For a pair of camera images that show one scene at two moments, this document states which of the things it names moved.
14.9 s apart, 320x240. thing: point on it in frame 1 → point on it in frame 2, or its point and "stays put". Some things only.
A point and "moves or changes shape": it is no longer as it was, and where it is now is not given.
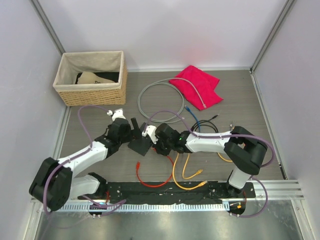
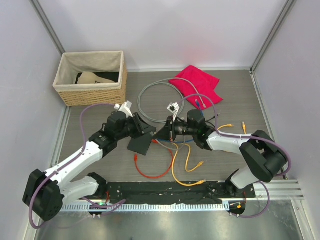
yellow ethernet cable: [200, 170] → [201, 163]
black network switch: [141, 145] stays put
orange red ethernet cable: [138, 166] → [155, 141]
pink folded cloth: [205, 84] stays put
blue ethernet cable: [188, 109] moves or changes shape
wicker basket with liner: [110, 65] stays put
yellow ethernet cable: [179, 186] moves or changes shape
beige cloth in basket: [89, 77] stays put
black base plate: [194, 191] stays put
